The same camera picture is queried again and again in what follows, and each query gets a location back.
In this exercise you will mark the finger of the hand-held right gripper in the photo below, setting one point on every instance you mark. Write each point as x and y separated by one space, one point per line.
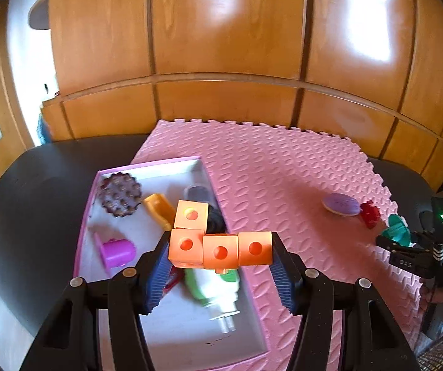
395 244

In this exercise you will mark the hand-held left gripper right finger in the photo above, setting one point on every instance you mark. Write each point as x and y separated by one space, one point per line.
283 274

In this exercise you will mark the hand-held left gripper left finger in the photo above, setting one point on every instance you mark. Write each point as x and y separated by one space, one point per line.
159 274

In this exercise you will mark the teal plastic toy piece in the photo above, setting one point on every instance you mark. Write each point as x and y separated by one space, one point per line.
399 232

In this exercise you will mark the red metallic cylinder tube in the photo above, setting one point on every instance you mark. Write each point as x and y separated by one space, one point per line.
173 280

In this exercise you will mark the purple plastic cup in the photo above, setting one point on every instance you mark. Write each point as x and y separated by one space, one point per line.
119 251

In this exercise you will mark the orange linked cube blocks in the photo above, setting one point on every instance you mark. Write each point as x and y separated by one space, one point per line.
217 253

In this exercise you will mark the orange cylinder toy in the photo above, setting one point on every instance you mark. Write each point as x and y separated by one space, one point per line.
159 208

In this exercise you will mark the brown gear-shaped peg board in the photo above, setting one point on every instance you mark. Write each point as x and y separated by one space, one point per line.
121 197

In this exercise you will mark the cluster of translucent pegs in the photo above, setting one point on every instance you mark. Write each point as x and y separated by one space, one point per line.
123 192

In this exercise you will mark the pink box white inside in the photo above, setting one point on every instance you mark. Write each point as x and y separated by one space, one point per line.
159 179

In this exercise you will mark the red toy block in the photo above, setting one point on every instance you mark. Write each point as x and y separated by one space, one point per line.
370 214

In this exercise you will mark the white bottle green label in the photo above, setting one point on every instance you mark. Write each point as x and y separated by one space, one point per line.
213 290

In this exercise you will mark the lavender oval toy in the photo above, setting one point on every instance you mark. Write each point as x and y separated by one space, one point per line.
340 205

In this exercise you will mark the black capped bottle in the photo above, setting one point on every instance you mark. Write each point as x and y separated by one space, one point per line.
196 193

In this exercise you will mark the pink foam puzzle mat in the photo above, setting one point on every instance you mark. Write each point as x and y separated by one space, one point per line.
283 181

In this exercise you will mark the grey checked cloth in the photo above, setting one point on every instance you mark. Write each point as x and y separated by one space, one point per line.
432 357

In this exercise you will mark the wooden panelled cabinet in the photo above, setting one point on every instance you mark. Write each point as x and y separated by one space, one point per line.
225 46

